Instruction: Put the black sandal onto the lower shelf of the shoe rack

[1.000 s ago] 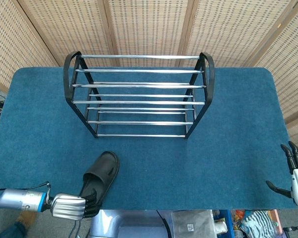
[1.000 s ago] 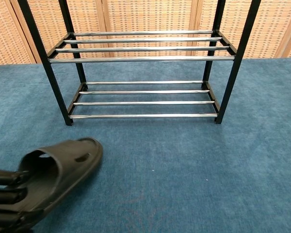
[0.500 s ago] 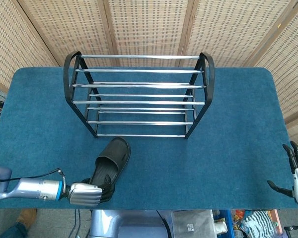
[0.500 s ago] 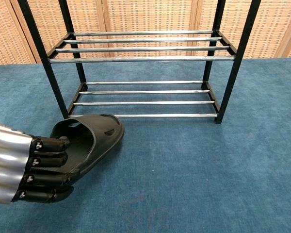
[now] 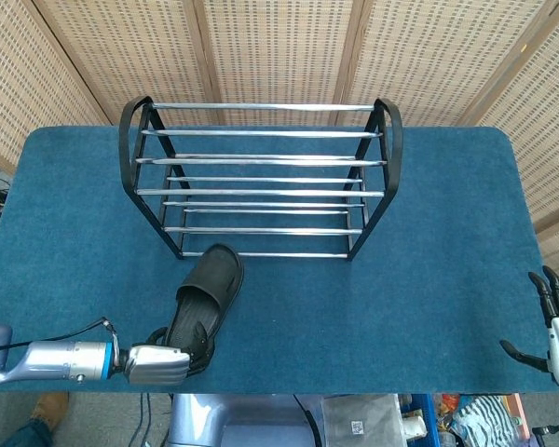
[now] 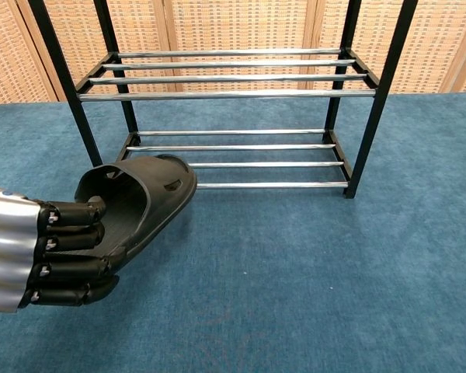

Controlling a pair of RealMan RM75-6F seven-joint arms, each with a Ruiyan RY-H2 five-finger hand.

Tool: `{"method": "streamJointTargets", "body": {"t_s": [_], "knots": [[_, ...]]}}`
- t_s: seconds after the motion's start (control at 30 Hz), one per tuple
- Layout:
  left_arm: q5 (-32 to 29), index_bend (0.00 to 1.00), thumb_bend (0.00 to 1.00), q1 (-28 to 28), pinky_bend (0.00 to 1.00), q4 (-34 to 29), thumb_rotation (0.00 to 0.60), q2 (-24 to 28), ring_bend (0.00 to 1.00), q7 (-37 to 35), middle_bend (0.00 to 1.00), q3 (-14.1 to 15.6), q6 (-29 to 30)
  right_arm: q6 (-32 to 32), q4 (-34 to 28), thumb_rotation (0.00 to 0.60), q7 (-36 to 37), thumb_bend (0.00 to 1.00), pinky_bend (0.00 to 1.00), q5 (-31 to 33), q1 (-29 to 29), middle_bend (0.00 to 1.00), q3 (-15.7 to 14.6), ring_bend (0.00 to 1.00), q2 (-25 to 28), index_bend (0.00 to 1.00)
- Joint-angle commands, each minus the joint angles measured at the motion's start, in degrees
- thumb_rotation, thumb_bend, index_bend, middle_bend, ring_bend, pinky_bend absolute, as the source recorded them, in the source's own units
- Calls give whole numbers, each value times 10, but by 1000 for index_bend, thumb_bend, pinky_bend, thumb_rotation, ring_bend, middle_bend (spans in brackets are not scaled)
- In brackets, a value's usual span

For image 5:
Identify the brown suede shoe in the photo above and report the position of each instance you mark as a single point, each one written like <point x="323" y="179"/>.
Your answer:
<point x="51" y="410"/>

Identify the black white striped bag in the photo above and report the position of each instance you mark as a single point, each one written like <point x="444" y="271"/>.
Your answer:
<point x="486" y="416"/>

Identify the white paper cup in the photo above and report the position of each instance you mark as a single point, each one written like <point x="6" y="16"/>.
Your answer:
<point x="413" y="426"/>

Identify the black rubber slipper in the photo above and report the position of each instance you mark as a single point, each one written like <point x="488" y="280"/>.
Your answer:
<point x="216" y="274"/>

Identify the silver blue robot torso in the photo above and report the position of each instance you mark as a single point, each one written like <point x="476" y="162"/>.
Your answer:
<point x="200" y="419"/>

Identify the grey pouch with QR label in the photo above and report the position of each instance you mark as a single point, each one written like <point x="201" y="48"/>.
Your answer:
<point x="354" y="419"/>

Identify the blue jeans leg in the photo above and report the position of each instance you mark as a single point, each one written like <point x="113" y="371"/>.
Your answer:
<point x="25" y="435"/>

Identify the blue metal frame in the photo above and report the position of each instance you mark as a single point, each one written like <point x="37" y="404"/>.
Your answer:
<point x="426" y="414"/>

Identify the woven bamboo folding screen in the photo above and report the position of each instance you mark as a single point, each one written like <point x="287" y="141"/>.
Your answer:
<point x="279" y="51"/>

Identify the black chrome shoe rack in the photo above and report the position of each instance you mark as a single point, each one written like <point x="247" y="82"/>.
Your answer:
<point x="261" y="162"/>

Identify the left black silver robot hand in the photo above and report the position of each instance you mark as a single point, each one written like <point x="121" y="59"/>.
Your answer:
<point x="156" y="365"/>

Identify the blue carpet table cover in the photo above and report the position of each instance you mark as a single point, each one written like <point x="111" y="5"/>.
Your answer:
<point x="331" y="326"/>

